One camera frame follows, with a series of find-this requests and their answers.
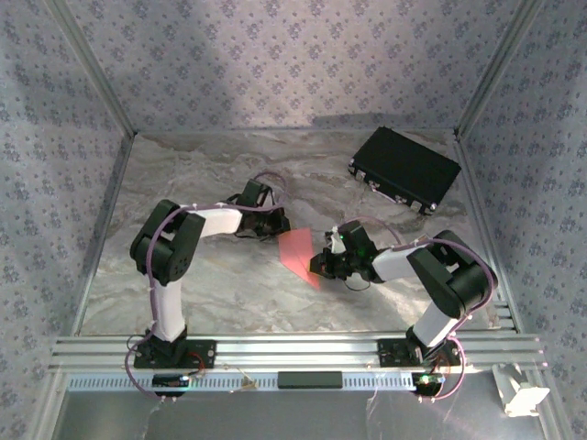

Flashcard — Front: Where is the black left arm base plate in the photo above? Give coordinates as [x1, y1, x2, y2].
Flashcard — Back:
[132, 339, 217, 370]

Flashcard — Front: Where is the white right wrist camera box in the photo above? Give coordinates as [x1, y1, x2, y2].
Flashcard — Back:
[326, 225, 349, 257]

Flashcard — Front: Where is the aluminium side rail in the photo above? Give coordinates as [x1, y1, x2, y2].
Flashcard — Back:
[453, 135, 522, 334]
[71, 132, 138, 338]

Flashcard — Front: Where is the white plastic bracket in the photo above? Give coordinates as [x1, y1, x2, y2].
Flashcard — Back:
[491, 362, 550, 418]

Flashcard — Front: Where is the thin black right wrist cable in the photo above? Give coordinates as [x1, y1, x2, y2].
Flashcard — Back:
[342, 273, 373, 293]

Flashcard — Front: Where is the aluminium frame post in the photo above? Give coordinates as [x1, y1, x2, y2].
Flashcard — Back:
[453, 0, 549, 138]
[48, 0, 139, 137]

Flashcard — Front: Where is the black hard case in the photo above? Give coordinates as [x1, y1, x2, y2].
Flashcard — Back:
[347, 126, 462, 216]

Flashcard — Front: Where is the small circuit board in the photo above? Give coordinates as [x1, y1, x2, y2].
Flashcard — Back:
[152, 373, 192, 391]
[411, 371, 447, 396]

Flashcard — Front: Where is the pink paper sheet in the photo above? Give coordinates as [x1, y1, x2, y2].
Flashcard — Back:
[277, 227, 323, 292]

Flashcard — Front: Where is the slotted grey cable duct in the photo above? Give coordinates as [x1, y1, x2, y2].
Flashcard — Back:
[66, 371, 418, 392]

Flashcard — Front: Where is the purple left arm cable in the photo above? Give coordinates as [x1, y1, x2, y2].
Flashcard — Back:
[126, 171, 290, 404]

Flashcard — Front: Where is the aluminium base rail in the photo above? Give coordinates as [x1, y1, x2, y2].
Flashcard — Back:
[49, 333, 549, 373]

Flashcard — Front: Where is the black rectangular bar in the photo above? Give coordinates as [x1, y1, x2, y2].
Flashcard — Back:
[277, 371, 344, 391]

